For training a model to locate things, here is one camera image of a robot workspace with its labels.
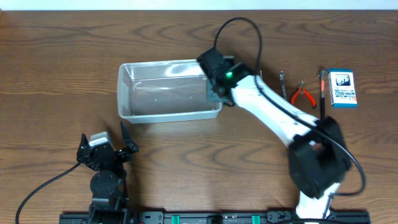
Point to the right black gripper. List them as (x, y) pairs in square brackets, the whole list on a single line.
[(214, 94)]

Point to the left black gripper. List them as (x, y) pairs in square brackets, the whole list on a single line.
[(106, 154)]

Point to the clear plastic container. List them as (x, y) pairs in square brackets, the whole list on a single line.
[(164, 91)]

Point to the blue white screw box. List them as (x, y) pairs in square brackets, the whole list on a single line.
[(342, 89)]

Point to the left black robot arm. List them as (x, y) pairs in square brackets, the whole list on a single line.
[(108, 185)]

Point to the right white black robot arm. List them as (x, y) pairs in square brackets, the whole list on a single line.
[(317, 158)]

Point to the small black hammer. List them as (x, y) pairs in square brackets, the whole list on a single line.
[(322, 73)]

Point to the silver ring wrench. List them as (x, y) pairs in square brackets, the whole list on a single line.
[(282, 85)]

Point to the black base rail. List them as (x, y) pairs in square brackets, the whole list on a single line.
[(281, 216)]

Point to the red handled pliers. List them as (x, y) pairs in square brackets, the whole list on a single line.
[(301, 90)]

